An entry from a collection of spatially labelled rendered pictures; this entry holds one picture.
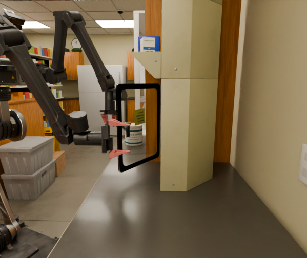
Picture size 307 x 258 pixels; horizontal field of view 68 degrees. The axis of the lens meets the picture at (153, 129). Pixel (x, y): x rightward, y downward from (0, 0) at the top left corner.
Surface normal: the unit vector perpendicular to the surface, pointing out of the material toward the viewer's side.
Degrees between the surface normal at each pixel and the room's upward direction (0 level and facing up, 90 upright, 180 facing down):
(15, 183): 95
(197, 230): 0
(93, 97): 90
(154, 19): 90
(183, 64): 90
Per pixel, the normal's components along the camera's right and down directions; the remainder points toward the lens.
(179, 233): 0.00, -0.98
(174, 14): -0.04, 0.20
